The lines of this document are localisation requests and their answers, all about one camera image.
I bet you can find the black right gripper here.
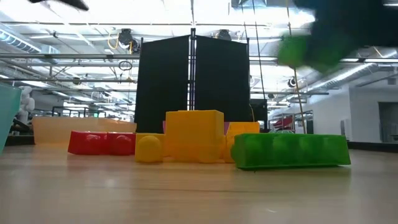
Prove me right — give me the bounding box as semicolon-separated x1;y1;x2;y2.
295;0;364;68

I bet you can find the small green building block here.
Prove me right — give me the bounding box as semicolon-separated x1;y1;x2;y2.
277;34;351;74

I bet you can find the red translucent plastic bin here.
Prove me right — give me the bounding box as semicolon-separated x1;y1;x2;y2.
162;120;231;135

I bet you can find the grey ceiling pipe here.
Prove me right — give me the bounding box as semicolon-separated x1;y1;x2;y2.
0;77;137;84
0;52;398;63

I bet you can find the teal translucent plastic bin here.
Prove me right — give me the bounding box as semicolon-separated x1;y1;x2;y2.
0;83;22;155

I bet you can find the yellow building block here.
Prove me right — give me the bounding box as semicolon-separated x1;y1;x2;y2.
223;121;261;164
164;110;225;164
134;133;165;164

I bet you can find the yellow hanging cable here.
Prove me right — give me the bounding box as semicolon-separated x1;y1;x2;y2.
294;70;307;134

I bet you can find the orange translucent plastic bin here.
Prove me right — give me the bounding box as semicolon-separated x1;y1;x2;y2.
32;116;137;146

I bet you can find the red building block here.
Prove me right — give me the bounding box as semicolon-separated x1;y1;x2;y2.
67;130;137;156

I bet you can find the white wall box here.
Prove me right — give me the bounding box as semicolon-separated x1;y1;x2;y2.
340;117;352;141

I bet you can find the white robot figure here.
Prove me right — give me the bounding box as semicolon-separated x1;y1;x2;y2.
17;85;35;125

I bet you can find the black metal rack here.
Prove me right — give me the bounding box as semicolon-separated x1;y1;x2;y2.
51;105;108;118

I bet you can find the red storage rack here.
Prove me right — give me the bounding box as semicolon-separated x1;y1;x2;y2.
269;110;314;134

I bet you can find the hanging black cable loop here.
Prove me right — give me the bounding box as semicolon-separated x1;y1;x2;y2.
118;60;134;72

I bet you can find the silver ventilation duct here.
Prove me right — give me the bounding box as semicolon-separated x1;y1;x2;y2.
306;60;398;93
0;29;60;55

